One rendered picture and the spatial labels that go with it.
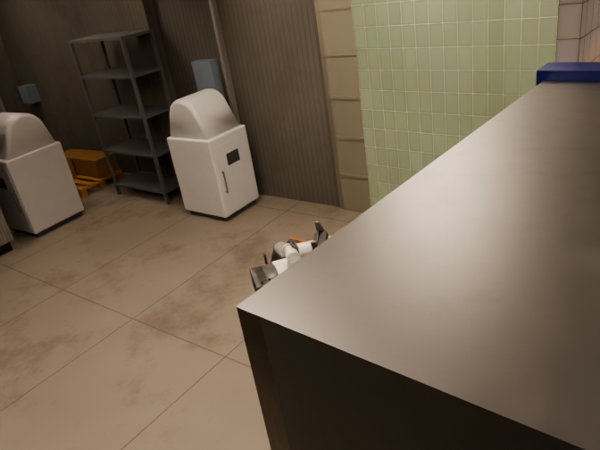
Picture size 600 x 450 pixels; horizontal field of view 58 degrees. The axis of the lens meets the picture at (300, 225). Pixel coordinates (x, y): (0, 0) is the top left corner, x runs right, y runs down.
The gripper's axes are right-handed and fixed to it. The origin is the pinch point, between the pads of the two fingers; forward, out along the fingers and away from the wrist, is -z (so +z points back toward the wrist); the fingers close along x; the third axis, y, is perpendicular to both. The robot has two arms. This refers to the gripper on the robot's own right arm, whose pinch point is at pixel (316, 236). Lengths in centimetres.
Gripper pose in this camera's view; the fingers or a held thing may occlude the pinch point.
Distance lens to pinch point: 223.5
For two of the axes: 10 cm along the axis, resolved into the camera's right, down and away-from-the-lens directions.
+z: 3.5, 6.4, 6.9
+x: 1.6, -7.6, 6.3
